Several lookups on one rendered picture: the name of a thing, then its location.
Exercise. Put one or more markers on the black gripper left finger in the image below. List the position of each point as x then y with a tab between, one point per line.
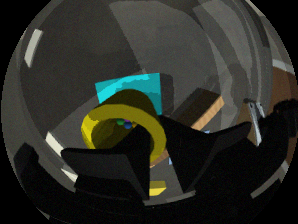
128	160

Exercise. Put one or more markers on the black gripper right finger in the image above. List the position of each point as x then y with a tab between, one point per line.
192	151

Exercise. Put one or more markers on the yellow cup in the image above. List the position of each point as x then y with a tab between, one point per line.
100	130

